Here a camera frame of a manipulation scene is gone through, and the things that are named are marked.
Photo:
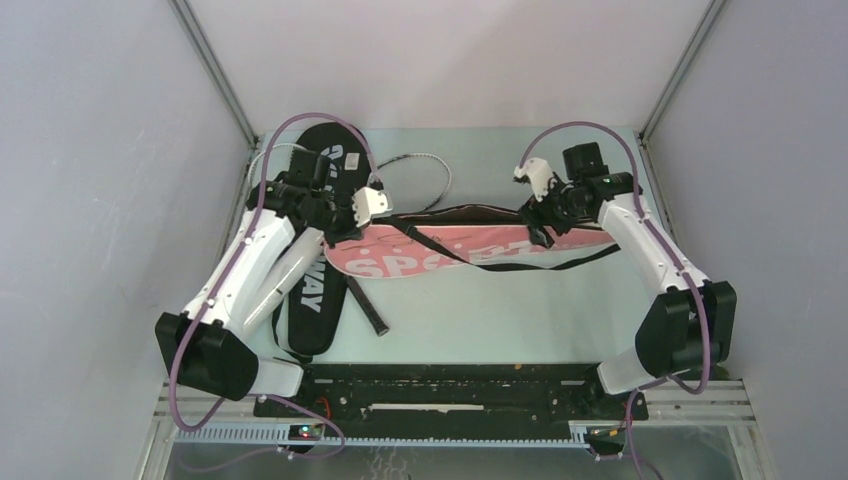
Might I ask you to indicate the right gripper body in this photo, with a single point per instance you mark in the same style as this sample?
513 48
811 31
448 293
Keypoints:
560 205

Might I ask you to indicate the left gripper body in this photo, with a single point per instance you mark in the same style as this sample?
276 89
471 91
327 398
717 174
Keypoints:
335 217

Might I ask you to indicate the white shuttlecock tube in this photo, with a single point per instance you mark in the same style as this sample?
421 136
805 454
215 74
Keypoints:
283 276

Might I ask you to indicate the pink sport racket bag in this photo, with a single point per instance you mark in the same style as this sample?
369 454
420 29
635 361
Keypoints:
493 238

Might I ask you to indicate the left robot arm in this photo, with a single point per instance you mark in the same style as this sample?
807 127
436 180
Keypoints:
281 234

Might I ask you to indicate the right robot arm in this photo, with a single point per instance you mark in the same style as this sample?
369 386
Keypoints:
690 321

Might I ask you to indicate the white racket under pink bag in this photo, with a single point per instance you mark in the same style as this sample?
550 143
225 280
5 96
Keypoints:
416 182

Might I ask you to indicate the black racket bag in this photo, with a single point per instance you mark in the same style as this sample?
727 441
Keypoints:
304 326

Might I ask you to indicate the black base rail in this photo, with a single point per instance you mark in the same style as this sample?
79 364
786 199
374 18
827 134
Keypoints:
462 402

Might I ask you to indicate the left aluminium frame post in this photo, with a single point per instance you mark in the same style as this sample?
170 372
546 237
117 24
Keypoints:
187 17

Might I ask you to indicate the aluminium frame post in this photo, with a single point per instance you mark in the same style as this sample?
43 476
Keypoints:
685 63
187 17

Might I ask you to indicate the right aluminium frame post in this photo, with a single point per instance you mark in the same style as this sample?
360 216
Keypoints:
685 63

